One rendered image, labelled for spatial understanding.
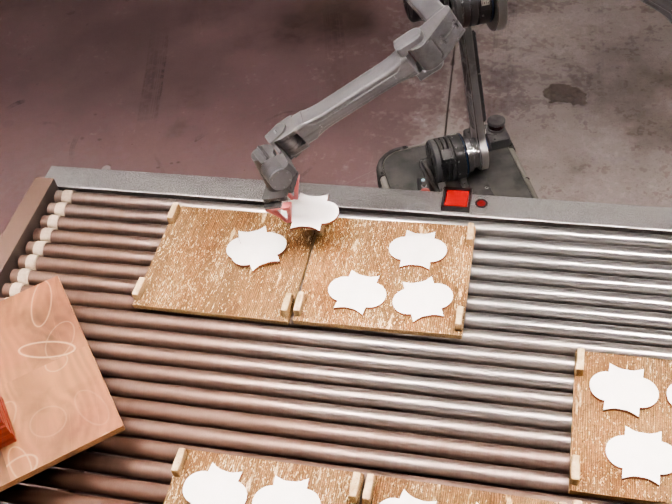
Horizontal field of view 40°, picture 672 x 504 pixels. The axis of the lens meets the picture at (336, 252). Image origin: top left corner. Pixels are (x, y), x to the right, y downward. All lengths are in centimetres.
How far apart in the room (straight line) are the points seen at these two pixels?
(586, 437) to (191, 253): 110
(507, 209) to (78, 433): 121
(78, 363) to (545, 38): 305
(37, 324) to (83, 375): 21
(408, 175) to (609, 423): 172
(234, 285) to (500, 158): 155
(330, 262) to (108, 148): 217
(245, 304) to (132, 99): 241
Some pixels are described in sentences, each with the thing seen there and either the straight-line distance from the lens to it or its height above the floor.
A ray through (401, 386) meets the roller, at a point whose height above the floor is 91.
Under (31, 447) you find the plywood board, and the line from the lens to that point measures 211.
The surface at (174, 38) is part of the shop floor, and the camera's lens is 491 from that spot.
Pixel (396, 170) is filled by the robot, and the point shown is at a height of 24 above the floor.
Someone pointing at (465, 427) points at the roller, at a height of 92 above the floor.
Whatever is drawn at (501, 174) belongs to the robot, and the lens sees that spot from 354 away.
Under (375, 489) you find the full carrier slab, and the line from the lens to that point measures 199.
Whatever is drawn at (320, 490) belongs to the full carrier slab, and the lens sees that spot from 200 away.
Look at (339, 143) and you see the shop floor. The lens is 408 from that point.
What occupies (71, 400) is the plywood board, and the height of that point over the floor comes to 104.
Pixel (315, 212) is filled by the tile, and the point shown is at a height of 106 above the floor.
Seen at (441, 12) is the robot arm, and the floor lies 151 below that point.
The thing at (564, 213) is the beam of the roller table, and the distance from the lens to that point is 248.
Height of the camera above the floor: 270
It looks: 48 degrees down
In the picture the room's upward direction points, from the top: 9 degrees counter-clockwise
